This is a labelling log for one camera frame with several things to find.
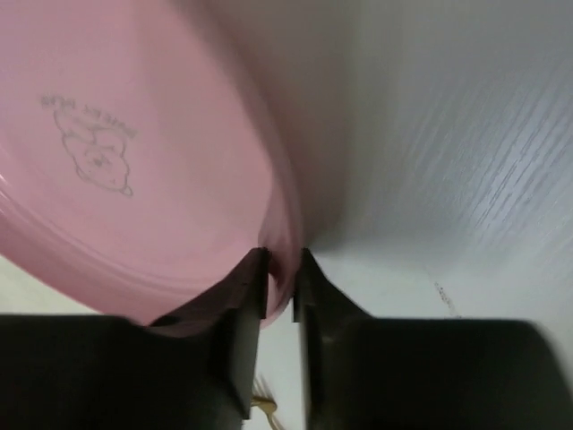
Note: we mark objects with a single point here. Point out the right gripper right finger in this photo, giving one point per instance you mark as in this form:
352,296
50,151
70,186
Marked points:
322,312

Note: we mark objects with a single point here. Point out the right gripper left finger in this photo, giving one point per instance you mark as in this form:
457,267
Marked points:
219,331

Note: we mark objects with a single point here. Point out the pink plate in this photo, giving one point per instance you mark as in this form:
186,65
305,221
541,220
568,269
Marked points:
139,162

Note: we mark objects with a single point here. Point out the gold fork green handle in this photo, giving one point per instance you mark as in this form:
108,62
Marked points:
263,399

